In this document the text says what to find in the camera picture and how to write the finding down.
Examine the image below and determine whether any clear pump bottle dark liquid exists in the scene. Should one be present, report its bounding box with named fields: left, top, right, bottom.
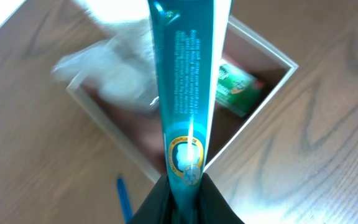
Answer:
left=52, top=19, right=158, bottom=112

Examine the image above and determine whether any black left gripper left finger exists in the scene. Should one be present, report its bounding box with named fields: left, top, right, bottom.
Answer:
left=128, top=175, right=174, bottom=224

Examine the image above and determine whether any white box with pink interior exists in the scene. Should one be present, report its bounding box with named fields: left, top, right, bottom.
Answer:
left=67, top=17, right=298, bottom=182

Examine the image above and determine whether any teal white toothpaste tube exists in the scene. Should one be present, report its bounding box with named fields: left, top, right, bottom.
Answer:
left=148, top=0, right=232, bottom=223

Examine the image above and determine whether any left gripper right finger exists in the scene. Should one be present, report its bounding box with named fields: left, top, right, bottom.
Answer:
left=197, top=174, right=244, bottom=224

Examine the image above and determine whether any blue disposable razor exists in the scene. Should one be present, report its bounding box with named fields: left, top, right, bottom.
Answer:
left=116, top=176, right=133, bottom=223

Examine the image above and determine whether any green soap packet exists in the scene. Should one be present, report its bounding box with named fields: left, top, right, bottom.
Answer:
left=216, top=59, right=265, bottom=117

